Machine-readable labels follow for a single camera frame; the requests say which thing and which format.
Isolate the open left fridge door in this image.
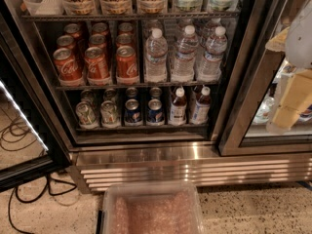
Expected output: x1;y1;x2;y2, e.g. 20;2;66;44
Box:
0;0;69;192

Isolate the back centre Coca-Cola can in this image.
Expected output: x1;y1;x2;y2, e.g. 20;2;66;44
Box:
92;22;110;36

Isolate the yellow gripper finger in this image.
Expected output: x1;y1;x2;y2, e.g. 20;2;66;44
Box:
265;27;289;52
266;69;312;135

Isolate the brown tea bottle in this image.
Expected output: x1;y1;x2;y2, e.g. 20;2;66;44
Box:
169;87;187;126
190;86;211;125

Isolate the black floor cable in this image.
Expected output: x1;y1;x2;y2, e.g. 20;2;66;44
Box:
7;173;78;234

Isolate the right brown tea bottle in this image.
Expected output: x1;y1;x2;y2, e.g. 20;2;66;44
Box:
190;86;211;125

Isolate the middle right Coca-Cola can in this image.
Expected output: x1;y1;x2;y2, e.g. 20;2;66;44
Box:
116;34;134;47

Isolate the left brown tea bottle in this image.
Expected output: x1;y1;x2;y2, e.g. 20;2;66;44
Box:
169;87;187;126

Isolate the pepsi can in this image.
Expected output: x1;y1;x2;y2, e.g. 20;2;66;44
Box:
147;98;165;126
124;98;142;126

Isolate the back right Coca-Cola can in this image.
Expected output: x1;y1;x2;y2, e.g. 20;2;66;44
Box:
118;22;135;35

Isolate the front right Pepsi can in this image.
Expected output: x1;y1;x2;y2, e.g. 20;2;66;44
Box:
147;98;165;126

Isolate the front left green soda can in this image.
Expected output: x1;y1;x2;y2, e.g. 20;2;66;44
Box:
75;101;98;129

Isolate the stainless steel fridge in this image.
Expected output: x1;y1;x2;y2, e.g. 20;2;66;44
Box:
0;0;312;193

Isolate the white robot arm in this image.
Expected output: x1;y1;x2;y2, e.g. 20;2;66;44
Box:
265;0;312;135

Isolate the empty white plastic tray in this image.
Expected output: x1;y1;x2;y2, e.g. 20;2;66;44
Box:
23;0;64;16

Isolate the middle left Coca-Cola can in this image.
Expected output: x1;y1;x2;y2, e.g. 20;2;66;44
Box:
57;35;77;55

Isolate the front middle Coca-Cola can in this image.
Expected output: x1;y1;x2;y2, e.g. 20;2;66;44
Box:
85;47;110;86

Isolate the front right Coca-Cola can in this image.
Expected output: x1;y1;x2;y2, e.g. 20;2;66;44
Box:
116;46;139;84

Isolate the front left Coca-Cola can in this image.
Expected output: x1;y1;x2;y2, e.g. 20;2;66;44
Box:
53;48;83;87

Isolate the right glass fridge door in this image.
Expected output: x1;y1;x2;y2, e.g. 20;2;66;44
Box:
214;0;312;157

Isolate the front left Pepsi can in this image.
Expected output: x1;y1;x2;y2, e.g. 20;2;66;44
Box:
124;98;142;126

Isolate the green soda can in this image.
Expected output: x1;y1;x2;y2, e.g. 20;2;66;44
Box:
100;100;120;128
75;101;98;129

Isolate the coca-cola can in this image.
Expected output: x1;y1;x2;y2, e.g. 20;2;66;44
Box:
92;22;110;36
116;46;139;84
53;48;83;87
57;35;77;55
118;22;135;35
116;34;134;47
89;34;107;49
85;47;110;86
64;23;85;41

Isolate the middle centre Coca-Cola can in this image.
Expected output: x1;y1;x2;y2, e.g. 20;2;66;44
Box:
89;34;107;49

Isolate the clear plastic bin on floor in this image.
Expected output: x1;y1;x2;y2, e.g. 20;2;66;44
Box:
97;180;204;234

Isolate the back left Coca-Cola can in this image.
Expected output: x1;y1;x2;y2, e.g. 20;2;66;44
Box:
64;23;85;41

